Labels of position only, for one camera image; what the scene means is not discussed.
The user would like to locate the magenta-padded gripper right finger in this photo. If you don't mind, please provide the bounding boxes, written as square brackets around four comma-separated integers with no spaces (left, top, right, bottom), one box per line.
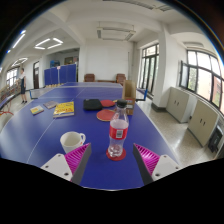
[132,143,183,186]

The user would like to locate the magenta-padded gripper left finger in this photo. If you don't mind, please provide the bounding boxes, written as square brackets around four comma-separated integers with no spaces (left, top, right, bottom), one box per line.
[40,142,93,186]

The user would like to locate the clear red-labelled drink bottle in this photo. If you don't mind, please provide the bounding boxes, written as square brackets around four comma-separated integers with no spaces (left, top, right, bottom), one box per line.
[107,99,130,158]

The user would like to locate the white mug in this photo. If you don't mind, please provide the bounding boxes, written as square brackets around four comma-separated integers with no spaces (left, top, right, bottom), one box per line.
[59,130,87,154]

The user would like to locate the flat round red coaster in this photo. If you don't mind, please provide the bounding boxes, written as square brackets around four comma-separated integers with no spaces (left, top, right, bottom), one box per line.
[105,147,128,162]

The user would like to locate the yellow book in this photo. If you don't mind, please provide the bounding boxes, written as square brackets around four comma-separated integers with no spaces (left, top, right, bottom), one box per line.
[52,101,76,119]

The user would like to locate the red table tennis paddle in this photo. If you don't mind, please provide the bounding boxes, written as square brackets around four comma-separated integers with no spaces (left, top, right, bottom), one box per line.
[96,109,117,123]
[99,99,117,108]

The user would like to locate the black flat case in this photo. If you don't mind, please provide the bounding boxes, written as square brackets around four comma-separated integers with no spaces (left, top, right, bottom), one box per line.
[82,98,103,112]

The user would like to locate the small grey booklet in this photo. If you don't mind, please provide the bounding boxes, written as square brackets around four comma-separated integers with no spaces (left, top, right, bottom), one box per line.
[43,100,59,110]

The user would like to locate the beige two-door cabinet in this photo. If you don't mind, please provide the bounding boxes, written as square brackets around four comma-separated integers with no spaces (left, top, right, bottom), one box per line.
[165,87,198,124]
[187,99,220,148]

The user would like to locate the small yellow blue booklet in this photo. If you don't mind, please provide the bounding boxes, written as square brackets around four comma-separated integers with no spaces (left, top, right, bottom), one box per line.
[29,105,45,116]

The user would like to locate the brown cardboard box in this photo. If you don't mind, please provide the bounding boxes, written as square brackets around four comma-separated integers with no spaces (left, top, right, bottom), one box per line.
[121,79,137,116]

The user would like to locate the black waste bin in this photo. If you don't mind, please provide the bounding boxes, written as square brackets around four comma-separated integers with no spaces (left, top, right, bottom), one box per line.
[208,125,224,154]

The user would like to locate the brown armchair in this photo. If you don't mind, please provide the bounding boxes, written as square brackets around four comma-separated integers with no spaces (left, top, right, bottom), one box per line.
[115,73,127,86]
[83,73,96,83]

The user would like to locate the blue partition panels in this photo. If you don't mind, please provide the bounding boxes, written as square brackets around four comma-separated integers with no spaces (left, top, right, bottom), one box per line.
[43,63,78,86]

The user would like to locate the person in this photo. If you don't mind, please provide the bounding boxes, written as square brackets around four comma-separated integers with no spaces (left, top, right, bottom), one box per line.
[18,67,29,104]

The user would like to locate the tall black-framed window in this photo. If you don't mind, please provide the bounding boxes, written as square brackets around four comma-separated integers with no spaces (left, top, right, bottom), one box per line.
[137,43,160,95]

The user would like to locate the dark door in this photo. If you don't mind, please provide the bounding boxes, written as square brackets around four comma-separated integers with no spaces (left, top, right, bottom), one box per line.
[33,60,40,90]

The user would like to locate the large black-framed window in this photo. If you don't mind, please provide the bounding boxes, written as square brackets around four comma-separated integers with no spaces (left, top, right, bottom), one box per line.
[179,49,224,115]

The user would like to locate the ceiling air conditioner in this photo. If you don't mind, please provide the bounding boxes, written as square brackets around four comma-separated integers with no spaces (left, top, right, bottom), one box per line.
[96,26,137,42]
[103,0,174,12]

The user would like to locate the ceiling lights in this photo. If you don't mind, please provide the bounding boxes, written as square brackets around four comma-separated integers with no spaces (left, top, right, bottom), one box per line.
[6,29,64,68]

